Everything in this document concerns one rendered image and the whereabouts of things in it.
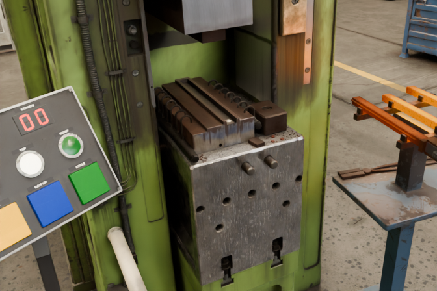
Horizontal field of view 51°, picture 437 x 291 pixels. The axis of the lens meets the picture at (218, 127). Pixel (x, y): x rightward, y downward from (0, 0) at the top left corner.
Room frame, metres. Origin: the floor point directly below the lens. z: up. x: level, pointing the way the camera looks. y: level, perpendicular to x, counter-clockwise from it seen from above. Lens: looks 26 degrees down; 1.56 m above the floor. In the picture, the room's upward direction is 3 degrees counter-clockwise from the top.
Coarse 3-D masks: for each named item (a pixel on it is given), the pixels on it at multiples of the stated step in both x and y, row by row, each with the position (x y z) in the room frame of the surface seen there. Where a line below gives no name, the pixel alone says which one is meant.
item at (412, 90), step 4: (408, 88) 1.47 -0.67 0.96; (412, 88) 1.46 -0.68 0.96; (416, 88) 1.46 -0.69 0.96; (408, 92) 1.47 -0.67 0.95; (412, 92) 1.45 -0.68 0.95; (416, 92) 1.44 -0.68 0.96; (420, 92) 1.42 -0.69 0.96; (424, 92) 1.42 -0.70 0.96; (428, 92) 1.42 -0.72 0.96; (416, 96) 1.43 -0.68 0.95; (428, 96) 1.39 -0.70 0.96; (432, 96) 1.39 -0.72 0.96; (436, 96) 1.38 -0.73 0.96; (424, 100) 1.40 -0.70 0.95; (428, 100) 1.38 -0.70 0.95; (432, 100) 1.36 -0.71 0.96; (436, 100) 1.35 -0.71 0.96; (432, 104) 1.36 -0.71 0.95; (436, 104) 1.35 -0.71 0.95
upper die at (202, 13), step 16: (144, 0) 1.48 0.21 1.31; (160, 0) 1.33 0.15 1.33; (176, 0) 1.20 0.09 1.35; (192, 0) 1.17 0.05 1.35; (208, 0) 1.19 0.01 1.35; (224, 0) 1.20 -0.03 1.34; (240, 0) 1.22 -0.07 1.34; (160, 16) 1.34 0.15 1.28; (176, 16) 1.21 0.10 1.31; (192, 16) 1.17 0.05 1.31; (208, 16) 1.19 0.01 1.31; (224, 16) 1.20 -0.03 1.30; (240, 16) 1.22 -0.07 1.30; (192, 32) 1.17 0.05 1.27
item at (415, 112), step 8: (384, 96) 1.41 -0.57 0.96; (392, 96) 1.40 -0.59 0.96; (400, 104) 1.34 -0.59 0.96; (408, 104) 1.33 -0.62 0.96; (408, 112) 1.30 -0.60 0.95; (416, 112) 1.27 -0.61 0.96; (424, 112) 1.26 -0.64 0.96; (424, 120) 1.23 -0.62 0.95; (432, 120) 1.21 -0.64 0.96; (432, 128) 1.20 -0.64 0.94
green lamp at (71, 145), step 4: (68, 136) 0.93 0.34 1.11; (72, 136) 0.93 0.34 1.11; (64, 140) 0.92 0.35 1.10; (68, 140) 0.92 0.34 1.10; (72, 140) 0.93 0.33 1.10; (76, 140) 0.93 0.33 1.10; (64, 144) 0.91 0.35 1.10; (68, 144) 0.92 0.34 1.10; (72, 144) 0.92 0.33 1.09; (76, 144) 0.93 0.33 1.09; (80, 144) 0.93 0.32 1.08; (64, 148) 0.91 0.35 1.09; (68, 148) 0.91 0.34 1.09; (72, 148) 0.91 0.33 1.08; (76, 148) 0.92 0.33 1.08; (80, 148) 0.93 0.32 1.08; (68, 152) 0.90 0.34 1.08; (72, 152) 0.91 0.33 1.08; (76, 152) 0.91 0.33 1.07
